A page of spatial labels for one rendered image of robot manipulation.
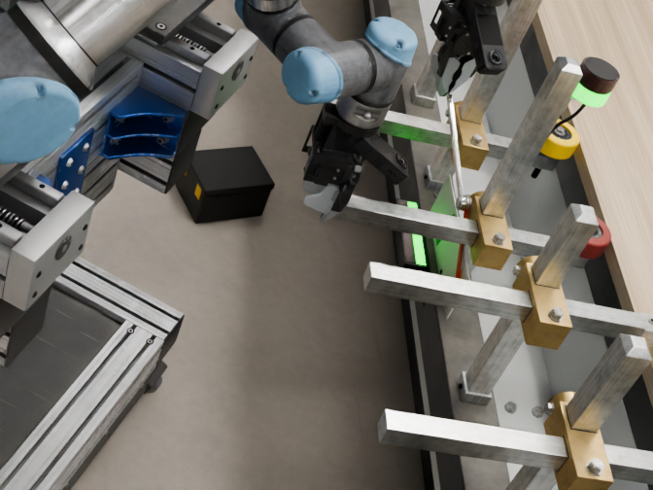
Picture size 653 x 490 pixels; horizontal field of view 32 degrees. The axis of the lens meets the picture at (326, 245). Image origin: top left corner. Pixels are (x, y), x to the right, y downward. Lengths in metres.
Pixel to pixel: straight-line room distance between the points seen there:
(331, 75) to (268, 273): 1.41
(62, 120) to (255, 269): 1.70
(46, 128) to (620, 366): 0.71
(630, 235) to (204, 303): 1.17
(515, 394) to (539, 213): 0.39
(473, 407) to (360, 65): 0.58
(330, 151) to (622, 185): 0.59
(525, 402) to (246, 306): 0.99
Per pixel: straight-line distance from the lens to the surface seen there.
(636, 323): 1.69
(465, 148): 2.01
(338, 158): 1.69
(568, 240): 1.59
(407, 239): 2.02
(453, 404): 1.80
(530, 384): 2.02
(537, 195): 2.23
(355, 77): 1.55
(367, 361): 2.78
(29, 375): 2.26
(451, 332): 1.90
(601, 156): 2.09
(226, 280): 2.82
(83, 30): 1.20
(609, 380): 1.42
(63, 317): 2.36
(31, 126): 1.20
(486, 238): 1.83
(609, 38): 2.46
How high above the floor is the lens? 1.98
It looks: 41 degrees down
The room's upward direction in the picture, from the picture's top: 24 degrees clockwise
